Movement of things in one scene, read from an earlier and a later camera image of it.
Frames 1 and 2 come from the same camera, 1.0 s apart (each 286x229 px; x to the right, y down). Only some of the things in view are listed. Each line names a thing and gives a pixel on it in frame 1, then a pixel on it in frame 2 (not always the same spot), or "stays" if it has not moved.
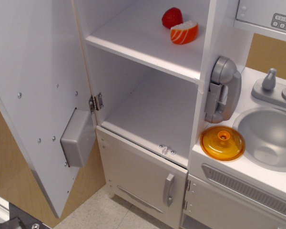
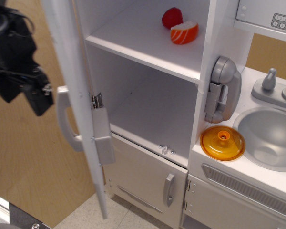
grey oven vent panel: x=267 y=198 stays
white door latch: x=165 y=150 stays
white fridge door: x=38 y=71 → x=63 y=15
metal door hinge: x=96 y=102 stays
